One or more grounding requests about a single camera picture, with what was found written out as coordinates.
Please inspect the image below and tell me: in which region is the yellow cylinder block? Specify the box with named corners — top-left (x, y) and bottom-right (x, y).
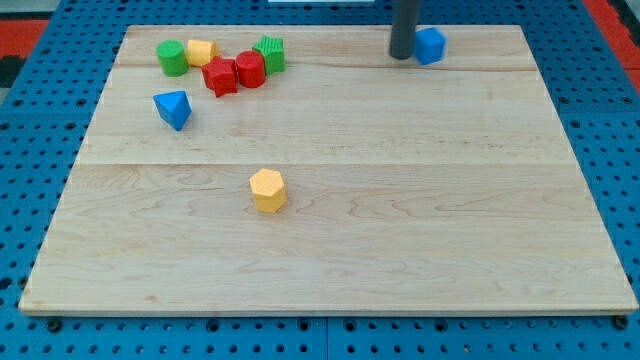
top-left (186, 39), bottom-right (219, 67)

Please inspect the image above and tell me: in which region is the red cylinder block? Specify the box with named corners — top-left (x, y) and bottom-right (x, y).
top-left (236, 50), bottom-right (266, 88)

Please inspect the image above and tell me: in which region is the blue cube block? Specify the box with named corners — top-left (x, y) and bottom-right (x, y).
top-left (414, 27), bottom-right (447, 65)

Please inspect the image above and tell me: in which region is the blue triangle block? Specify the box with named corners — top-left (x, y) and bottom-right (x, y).
top-left (152, 90), bottom-right (192, 131)

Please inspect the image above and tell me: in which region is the red star block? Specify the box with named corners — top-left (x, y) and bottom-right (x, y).
top-left (201, 56), bottom-right (238, 97)

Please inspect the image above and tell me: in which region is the green star block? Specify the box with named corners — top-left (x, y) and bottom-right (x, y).
top-left (252, 35), bottom-right (286, 76)

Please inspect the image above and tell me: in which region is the yellow hexagon block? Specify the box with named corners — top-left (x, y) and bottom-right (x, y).
top-left (249, 169), bottom-right (287, 213)

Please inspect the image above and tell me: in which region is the light wooden board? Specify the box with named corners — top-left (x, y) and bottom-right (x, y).
top-left (19, 25), bottom-right (638, 317)

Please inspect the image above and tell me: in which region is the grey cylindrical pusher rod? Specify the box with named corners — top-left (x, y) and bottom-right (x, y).
top-left (389, 0), bottom-right (421, 60)

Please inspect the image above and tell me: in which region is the green cylinder block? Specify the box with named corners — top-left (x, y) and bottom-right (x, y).
top-left (156, 40), bottom-right (189, 77)

